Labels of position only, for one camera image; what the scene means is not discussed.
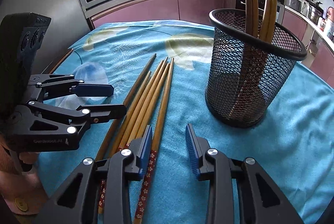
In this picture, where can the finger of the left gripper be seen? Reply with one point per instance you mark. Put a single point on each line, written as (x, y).
(104, 111)
(94, 90)

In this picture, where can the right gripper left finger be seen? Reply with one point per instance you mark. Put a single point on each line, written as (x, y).
(76, 200)

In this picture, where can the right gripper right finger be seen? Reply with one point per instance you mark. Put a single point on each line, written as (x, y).
(259, 197)

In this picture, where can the pink sleeve left forearm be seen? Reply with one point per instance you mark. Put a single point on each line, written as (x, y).
(23, 192)

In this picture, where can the person's left hand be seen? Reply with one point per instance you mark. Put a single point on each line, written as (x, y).
(26, 157)

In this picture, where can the blue floral tablecloth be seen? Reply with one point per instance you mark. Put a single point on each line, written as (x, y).
(293, 143)

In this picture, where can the black mesh utensil holder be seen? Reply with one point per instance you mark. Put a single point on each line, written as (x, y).
(246, 73)

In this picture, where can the stainless steel pot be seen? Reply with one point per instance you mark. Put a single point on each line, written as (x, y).
(314, 13)

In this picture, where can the black camera module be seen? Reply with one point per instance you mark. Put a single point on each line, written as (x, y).
(21, 36)

